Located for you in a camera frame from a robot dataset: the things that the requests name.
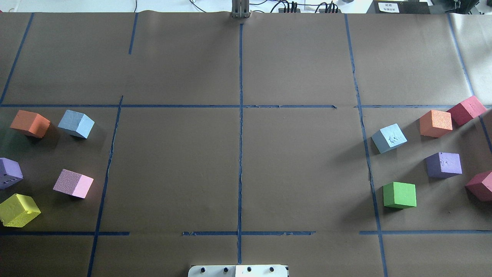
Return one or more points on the light blue foam block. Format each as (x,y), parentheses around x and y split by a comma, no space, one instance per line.
(76,124)
(388,138)

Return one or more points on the green foam block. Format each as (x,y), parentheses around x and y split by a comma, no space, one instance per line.
(399,195)

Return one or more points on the pink foam block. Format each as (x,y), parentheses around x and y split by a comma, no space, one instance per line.
(73,184)

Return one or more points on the black box with label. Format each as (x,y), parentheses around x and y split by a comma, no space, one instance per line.
(398,7)

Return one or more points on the orange foam block right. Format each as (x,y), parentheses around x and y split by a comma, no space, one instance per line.
(435,123)

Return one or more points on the orange foam block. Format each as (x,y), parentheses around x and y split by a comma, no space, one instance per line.
(30,124)
(435,123)

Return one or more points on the purple foam block right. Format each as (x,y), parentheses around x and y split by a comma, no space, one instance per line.
(443,165)

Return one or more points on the purple foam block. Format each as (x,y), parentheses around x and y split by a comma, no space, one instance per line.
(443,165)
(10,173)

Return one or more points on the orange foam block left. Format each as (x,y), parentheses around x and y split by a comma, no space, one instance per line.
(30,124)

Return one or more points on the red foam block upper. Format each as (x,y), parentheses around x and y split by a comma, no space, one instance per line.
(466,110)

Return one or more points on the red foam block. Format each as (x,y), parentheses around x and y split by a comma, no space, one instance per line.
(481,186)
(466,110)

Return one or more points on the purple foam block left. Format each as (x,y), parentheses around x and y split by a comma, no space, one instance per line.
(10,173)

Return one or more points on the red foam block lower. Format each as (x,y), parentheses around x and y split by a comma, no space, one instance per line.
(481,186)

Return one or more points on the yellow foam block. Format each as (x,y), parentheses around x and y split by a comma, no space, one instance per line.
(18,210)

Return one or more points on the aluminium frame post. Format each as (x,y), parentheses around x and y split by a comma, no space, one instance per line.
(240,9)

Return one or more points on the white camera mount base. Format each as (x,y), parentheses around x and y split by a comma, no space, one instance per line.
(268,270)

